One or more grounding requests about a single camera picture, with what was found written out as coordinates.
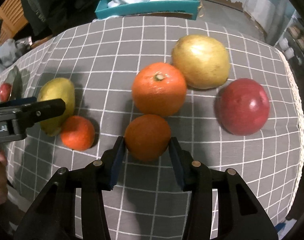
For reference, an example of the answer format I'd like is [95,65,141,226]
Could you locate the red apple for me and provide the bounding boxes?
[214,78,270,135]
[0,83,12,102]

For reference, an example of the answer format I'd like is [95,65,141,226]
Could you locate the small tangerine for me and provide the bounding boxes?
[124,114,171,162]
[60,115,95,151]

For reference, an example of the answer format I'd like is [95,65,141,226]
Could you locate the yellow pear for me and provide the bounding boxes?
[172,35,230,89]
[37,77,75,137]

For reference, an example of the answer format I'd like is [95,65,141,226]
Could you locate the large orange with stem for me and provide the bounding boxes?
[131,62,187,117]

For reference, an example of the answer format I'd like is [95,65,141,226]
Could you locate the person left hand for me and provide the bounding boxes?
[0,151,8,205]

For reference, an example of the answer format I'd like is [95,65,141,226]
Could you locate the dark green glass plate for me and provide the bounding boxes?
[5,66,23,101]

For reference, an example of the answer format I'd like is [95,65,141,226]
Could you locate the grey clothes pile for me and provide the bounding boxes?
[0,38,32,68]

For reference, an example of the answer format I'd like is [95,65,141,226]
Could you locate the grey checked tablecloth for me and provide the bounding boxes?
[0,15,304,240]

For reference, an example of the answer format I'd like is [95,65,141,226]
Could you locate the wooden louvered wardrobe doors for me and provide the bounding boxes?
[0,0,28,45]

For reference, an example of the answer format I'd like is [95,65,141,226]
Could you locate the black hanging coat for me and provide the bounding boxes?
[21,0,100,37]

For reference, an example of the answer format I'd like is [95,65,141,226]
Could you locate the teal plastic basket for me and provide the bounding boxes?
[95,0,200,20]

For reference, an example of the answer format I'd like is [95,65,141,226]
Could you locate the cardboard box under basket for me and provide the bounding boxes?
[138,10,199,20]

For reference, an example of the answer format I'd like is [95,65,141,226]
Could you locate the shoe rack with shoes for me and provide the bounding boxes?
[275,10,304,69]

